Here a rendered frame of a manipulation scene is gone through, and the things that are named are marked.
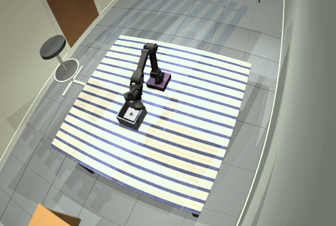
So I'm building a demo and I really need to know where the white square plate with hole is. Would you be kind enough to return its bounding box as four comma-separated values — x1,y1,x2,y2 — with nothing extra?
123,108,140,122

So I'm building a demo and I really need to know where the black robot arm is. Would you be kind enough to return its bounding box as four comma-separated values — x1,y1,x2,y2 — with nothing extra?
123,43,164,102

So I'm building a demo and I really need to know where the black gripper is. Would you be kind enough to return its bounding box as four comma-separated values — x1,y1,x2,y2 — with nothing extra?
133,93,144,110

